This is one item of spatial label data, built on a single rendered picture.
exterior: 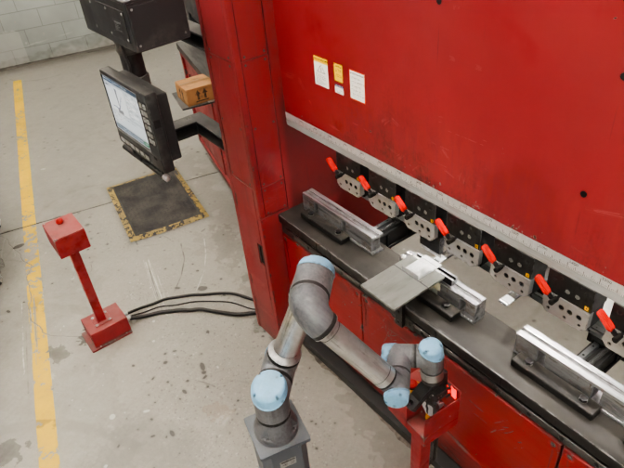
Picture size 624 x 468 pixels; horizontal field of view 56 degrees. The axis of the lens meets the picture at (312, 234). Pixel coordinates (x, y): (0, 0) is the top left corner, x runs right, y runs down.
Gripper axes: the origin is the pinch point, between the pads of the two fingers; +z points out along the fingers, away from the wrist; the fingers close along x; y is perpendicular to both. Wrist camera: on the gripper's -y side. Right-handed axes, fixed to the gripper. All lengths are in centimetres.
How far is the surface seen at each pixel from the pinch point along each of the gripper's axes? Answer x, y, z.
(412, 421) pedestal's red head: 3.1, -4.5, 3.7
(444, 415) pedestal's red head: -4.8, 2.9, -2.1
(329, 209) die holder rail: 97, 28, -20
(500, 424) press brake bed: -12.7, 22.0, 12.3
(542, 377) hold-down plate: -19.4, 32.1, -13.7
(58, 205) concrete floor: 362, -72, 71
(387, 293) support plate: 34.6, 11.7, -24.5
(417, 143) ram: 43, 35, -75
